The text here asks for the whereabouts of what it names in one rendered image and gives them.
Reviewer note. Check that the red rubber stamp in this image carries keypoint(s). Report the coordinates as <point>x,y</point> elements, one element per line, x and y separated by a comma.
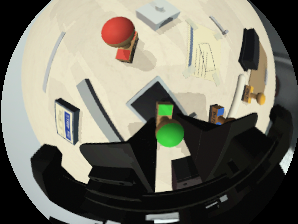
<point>120,32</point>

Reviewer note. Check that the yellow rubber stamp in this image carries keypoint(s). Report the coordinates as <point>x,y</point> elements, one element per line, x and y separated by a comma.
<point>248,94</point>

